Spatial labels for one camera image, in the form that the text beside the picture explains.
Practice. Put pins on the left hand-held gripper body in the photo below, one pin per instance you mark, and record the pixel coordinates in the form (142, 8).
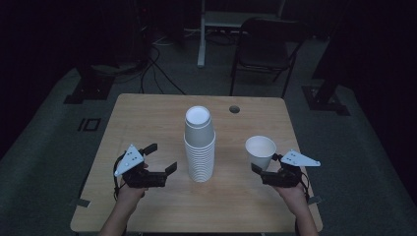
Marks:
(137, 170)

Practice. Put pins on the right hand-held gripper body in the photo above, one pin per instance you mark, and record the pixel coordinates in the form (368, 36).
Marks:
(288, 173)

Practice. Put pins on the white paper cup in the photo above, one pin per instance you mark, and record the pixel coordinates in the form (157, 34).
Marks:
(260, 151)

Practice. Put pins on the stack of white cups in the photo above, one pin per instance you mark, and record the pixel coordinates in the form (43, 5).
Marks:
(199, 147)

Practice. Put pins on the person's right hand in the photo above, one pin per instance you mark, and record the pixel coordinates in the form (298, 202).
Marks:
(291, 193)

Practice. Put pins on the person's left hand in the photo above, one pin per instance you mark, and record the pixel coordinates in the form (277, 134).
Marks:
(131, 191)

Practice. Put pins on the grey tape piece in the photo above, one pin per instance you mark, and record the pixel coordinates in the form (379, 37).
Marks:
(314, 200)
(83, 203)

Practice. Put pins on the black stand base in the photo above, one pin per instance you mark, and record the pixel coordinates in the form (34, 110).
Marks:
(90, 87)
(324, 100)

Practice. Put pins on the black folding chair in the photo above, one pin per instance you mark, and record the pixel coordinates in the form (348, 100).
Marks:
(267, 49)

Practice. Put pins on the white desk frame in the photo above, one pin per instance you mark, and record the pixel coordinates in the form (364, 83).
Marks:
(229, 23)

